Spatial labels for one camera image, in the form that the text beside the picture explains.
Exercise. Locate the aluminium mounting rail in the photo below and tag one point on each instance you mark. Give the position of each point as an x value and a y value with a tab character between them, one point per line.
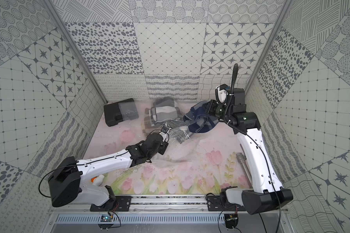
140	204

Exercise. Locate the left green circuit board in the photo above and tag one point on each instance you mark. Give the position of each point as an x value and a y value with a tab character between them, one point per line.
106	218

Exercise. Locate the orange white spray bottle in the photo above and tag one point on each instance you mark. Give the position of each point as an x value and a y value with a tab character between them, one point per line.
98	180

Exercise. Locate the right black circuit module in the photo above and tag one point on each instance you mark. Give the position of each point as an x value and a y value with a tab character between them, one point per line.
231	221

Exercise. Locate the black plastic case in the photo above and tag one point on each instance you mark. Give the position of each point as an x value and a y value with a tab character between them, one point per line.
120	111

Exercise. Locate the black white chevron knit blanket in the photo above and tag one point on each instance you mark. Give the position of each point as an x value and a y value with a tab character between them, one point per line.
175	133

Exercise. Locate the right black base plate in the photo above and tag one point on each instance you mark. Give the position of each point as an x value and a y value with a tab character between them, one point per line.
215	204

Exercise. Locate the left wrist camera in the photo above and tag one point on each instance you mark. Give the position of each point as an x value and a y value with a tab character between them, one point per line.
164	132

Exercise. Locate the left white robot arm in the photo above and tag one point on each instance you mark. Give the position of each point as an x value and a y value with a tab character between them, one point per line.
76	181

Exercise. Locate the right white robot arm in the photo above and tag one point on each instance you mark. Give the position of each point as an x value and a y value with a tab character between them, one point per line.
267	192

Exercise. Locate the clear plastic vacuum bag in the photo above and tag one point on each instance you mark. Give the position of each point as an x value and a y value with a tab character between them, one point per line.
136	154

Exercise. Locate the navy plaid blanket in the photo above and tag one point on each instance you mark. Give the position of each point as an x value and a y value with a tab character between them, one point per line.
197	119

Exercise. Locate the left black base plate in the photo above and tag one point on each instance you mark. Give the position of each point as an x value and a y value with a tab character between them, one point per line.
119	204

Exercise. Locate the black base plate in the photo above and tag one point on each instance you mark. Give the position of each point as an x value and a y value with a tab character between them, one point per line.
119	204
215	204

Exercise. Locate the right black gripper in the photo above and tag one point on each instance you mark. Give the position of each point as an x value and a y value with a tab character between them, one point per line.
212	104

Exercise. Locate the grey metal cylinder tool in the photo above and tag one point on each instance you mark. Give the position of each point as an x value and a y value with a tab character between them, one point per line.
242	160

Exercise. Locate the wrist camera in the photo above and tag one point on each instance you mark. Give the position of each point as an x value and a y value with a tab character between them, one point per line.
221	93
164	132

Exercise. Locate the grey white checked blanket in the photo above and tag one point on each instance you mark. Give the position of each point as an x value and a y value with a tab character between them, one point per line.
161	111

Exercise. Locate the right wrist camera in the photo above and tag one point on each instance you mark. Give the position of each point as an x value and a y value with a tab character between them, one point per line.
221	93

